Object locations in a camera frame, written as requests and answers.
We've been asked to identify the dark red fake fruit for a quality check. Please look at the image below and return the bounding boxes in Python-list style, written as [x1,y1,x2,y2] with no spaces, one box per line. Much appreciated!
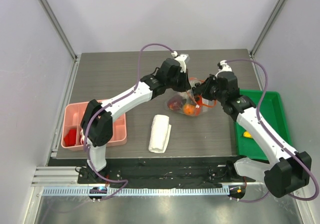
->
[167,96,184,111]

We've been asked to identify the aluminium frame post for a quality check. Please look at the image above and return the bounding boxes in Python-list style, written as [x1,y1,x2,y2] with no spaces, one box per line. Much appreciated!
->
[249,0,288,57]
[38,0,78,62]

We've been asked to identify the yellow fake pepper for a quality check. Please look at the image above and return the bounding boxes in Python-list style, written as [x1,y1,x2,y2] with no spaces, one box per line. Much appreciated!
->
[243,131,252,139]

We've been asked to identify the right aluminium frame post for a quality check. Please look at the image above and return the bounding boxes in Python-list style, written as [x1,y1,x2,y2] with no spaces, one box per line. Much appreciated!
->
[249,0,288,57]

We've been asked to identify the orange fake fruit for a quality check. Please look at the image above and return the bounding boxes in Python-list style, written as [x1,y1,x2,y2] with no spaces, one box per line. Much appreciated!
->
[182,103,196,116]

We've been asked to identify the perforated metal rail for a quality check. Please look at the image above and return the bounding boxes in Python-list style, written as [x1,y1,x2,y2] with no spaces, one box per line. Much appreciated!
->
[42,185,230,196]

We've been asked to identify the red white small item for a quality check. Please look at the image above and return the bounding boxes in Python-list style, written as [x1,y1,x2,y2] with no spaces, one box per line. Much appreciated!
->
[79,130,85,145]

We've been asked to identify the green plastic bin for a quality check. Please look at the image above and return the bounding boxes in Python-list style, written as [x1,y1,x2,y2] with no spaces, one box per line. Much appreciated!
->
[234,91,292,162]

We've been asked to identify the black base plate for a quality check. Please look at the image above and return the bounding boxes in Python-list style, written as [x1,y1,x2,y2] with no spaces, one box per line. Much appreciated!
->
[48,156,254,189]

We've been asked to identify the rolled white towel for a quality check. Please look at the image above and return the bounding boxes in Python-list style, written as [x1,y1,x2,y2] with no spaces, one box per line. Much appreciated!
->
[148,115,172,153]

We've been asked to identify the clear zip top bag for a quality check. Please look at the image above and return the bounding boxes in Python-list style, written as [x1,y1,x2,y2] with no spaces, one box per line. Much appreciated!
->
[164,89,217,117]

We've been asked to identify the left aluminium frame post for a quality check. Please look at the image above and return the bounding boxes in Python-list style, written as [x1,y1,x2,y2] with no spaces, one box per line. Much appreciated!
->
[38,0,78,62]

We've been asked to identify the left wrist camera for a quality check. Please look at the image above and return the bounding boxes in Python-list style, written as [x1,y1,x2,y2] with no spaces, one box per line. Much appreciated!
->
[171,51,190,73]

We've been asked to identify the red cloth left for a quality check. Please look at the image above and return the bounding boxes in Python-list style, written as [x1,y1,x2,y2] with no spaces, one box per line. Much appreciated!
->
[63,128,80,147]

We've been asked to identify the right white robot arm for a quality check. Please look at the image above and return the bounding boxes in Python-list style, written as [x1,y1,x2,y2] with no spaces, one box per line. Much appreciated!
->
[192,72,319,198]

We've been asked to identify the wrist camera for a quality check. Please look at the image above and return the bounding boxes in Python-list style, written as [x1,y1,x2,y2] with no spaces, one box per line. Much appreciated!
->
[215,60,232,77]
[171,51,190,73]

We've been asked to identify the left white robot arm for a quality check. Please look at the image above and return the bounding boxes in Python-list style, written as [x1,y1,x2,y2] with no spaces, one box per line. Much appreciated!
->
[80,55,191,183]

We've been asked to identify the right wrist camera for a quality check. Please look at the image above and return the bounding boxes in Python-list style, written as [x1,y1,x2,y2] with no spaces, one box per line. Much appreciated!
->
[215,60,232,77]

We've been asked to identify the pink divided organizer tray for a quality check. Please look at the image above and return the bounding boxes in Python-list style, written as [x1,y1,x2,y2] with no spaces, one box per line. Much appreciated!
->
[60,102,127,151]

